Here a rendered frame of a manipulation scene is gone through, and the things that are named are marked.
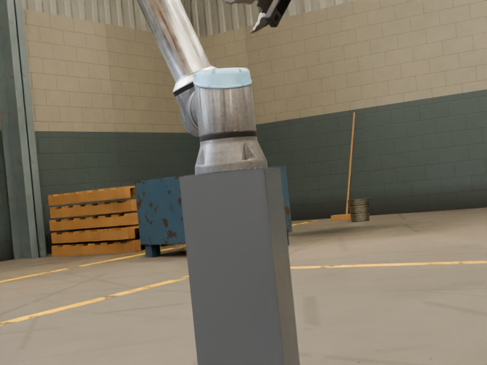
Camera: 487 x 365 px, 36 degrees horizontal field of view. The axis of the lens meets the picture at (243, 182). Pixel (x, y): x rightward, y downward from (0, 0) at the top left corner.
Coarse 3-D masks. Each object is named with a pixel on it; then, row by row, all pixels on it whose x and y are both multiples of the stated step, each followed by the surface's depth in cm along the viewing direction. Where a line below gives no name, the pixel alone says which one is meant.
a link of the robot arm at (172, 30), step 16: (144, 0) 208; (160, 0) 207; (176, 0) 209; (144, 16) 211; (160, 16) 208; (176, 16) 208; (160, 32) 209; (176, 32) 208; (192, 32) 211; (160, 48) 212; (176, 48) 208; (192, 48) 209; (176, 64) 209; (192, 64) 209; (208, 64) 212; (176, 80) 212; (192, 80) 207; (176, 96) 212; (192, 96) 206; (192, 128) 213
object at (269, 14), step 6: (276, 0) 227; (282, 0) 227; (288, 0) 230; (270, 6) 227; (276, 6) 226; (282, 6) 228; (270, 12) 225; (276, 12) 226; (282, 12) 228; (270, 18) 224; (276, 18) 225; (270, 24) 227; (276, 24) 227
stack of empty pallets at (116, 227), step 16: (80, 192) 832; (96, 192) 818; (112, 192) 804; (128, 192) 801; (64, 208) 848; (80, 208) 835; (96, 208) 823; (112, 208) 811; (128, 208) 799; (64, 224) 848; (80, 224) 836; (96, 224) 824; (112, 224) 812; (128, 224) 801; (64, 240) 848; (80, 240) 833; (96, 240) 819; (112, 240) 835; (128, 240) 815
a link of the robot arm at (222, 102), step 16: (208, 80) 192; (224, 80) 191; (240, 80) 192; (208, 96) 192; (224, 96) 191; (240, 96) 192; (192, 112) 203; (208, 112) 192; (224, 112) 190; (240, 112) 191; (208, 128) 192; (224, 128) 190; (240, 128) 191; (256, 128) 198
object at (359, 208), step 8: (352, 128) 1047; (352, 136) 1043; (352, 144) 1041; (352, 200) 934; (360, 200) 932; (368, 200) 937; (352, 208) 937; (360, 208) 933; (368, 208) 938; (336, 216) 1016; (344, 216) 1010; (352, 216) 940; (360, 216) 934; (368, 216) 938
